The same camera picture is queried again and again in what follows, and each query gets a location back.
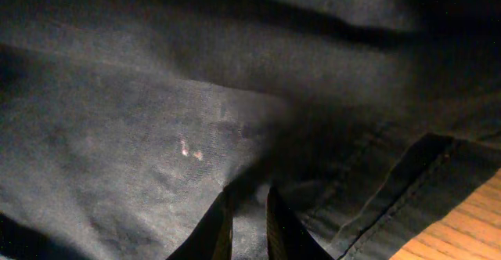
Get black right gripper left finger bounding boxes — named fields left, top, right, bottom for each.
left=166, top=191, right=233, bottom=260

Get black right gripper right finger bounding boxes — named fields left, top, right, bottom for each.
left=266, top=187, right=333, bottom=260

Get navy blue shorts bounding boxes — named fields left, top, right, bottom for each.
left=1, top=0, right=500, bottom=259

